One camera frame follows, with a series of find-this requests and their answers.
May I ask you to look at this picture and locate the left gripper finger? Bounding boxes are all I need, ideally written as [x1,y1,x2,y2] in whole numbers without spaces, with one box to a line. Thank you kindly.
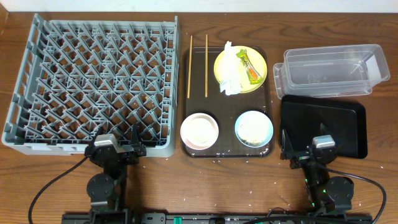
[95,127,104,139]
[130,124,141,147]

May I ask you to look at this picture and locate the light blue bowl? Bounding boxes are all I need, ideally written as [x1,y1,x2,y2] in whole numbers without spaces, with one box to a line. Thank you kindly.
[234,111,274,148]

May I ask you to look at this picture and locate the rice and shell pile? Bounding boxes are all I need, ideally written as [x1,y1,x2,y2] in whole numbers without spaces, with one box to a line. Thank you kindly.
[238,120,267,147]

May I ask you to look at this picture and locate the white bowl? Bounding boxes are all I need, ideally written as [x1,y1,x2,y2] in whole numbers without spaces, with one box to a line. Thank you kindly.
[180,113,219,151]

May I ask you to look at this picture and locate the green orange snack wrapper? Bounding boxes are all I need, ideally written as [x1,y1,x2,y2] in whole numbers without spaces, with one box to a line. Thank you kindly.
[236,49,262,85]

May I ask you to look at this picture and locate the white napkin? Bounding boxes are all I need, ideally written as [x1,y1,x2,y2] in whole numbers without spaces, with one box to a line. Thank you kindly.
[220,41,243,96]

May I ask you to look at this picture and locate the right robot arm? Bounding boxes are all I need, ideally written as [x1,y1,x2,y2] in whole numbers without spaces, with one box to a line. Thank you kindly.
[280,129,354,215]

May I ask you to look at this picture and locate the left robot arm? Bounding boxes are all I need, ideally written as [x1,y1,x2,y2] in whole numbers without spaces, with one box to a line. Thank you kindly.
[85,124,146,223]

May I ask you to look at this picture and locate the grey dishwasher rack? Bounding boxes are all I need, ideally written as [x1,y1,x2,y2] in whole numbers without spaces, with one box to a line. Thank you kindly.
[1,14,181,157]

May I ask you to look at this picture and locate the black rectangular tray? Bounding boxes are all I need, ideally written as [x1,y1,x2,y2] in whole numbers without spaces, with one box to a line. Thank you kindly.
[280,95,368,159]

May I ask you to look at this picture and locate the clear plastic bin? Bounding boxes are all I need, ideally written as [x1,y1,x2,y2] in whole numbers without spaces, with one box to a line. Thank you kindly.
[273,44,391,99]

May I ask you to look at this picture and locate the dark brown serving tray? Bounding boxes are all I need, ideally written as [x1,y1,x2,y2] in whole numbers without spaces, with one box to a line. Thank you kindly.
[182,47,274,158]

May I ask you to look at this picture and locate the yellow plate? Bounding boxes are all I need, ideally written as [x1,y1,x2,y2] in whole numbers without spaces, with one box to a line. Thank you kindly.
[213,45,267,94]

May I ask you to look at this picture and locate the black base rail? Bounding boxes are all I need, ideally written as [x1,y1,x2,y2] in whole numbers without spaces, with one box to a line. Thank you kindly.
[61,212,374,224]

